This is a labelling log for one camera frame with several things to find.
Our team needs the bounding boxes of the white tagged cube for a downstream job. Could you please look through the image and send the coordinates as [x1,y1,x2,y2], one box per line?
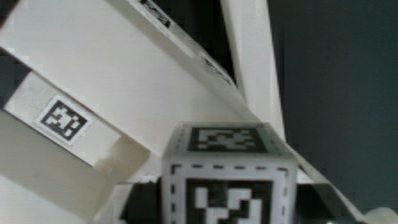
[162,122,299,224]

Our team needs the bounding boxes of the white chair back frame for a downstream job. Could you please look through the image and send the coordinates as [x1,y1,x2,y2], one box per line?
[0,0,345,224]

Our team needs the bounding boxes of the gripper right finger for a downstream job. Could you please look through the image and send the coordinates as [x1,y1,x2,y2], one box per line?
[294,184,368,224]

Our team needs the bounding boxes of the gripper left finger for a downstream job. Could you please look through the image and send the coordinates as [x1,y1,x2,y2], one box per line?
[87,181,166,224]

